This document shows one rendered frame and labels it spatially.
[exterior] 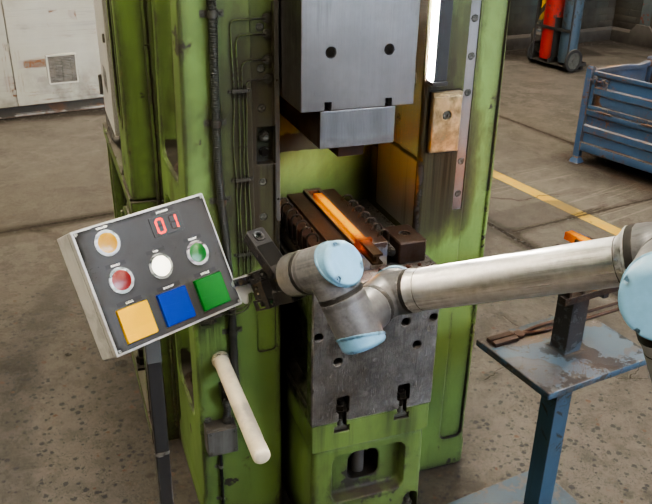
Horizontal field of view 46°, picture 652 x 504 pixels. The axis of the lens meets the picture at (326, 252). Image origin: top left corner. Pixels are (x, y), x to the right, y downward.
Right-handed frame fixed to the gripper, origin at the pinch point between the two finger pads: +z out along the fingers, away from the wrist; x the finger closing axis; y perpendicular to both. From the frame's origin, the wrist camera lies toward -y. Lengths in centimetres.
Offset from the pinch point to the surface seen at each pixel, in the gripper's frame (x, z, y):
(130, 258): -16.3, 11.2, -12.3
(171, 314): -12.1, 10.4, 2.3
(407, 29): 55, -23, -42
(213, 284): 0.6, 10.4, -0.4
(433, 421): 84, 45, 73
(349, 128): 42.3, -6.5, -24.8
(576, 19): 718, 287, -108
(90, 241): -23.5, 11.2, -18.3
